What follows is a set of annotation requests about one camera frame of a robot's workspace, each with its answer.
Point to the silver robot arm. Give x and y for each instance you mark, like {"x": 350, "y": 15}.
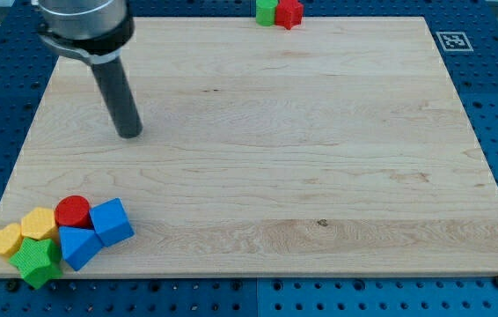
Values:
{"x": 90, "y": 31}

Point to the yellow heart block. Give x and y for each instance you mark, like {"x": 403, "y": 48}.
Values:
{"x": 10, "y": 240}

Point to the wooden board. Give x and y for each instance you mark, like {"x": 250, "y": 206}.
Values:
{"x": 339, "y": 148}

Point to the green cylinder block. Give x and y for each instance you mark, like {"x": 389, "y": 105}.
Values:
{"x": 265, "y": 12}

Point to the red star block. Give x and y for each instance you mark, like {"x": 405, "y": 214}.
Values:
{"x": 289, "y": 13}

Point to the blue cube block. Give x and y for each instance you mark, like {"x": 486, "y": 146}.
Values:
{"x": 111, "y": 223}

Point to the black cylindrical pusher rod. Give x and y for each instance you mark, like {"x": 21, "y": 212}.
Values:
{"x": 114, "y": 88}

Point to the red cylinder block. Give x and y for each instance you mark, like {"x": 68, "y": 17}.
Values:
{"x": 73, "y": 211}

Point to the blue triangle block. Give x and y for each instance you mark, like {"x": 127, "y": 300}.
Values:
{"x": 79, "y": 245}

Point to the yellow hexagon block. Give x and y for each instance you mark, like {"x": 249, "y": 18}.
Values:
{"x": 39, "y": 224}

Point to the green star block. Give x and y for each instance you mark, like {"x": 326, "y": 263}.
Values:
{"x": 38, "y": 261}

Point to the white fiducial marker tag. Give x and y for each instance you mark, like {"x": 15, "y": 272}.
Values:
{"x": 452, "y": 41}

